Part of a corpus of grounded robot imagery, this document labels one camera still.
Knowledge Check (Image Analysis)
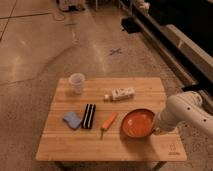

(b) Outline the blue sponge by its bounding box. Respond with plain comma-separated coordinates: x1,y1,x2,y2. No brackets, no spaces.
63,112,82,129

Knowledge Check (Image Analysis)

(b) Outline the white machine base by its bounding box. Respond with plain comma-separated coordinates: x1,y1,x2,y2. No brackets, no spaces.
56,0,85,11

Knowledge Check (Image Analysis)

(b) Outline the orange handled brush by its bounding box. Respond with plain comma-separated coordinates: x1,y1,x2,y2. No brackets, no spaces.
101,113,118,134

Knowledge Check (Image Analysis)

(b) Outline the wooden table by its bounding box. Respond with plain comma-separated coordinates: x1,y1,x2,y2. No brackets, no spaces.
36,77,187,162

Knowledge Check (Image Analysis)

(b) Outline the black box on floor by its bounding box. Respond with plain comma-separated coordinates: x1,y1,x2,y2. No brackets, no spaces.
121,17,141,34

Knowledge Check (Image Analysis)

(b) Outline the long shelf rack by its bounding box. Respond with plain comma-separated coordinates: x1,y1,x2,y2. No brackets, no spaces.
119,0,213,96

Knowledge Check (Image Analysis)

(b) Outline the clear plastic measuring cup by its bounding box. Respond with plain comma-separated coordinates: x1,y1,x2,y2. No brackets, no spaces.
68,73,85,94

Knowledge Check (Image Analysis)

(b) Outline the black white striped eraser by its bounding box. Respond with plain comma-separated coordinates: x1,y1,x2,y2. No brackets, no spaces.
82,104,96,129

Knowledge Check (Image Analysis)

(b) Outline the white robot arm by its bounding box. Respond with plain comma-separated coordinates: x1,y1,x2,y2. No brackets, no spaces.
154,91,213,139

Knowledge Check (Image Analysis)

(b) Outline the white glue bottle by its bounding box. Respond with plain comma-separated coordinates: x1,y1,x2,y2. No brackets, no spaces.
104,87,135,101

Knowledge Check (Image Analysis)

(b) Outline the orange ceramic bowl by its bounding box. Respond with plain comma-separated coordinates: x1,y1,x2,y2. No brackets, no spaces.
121,109,155,138

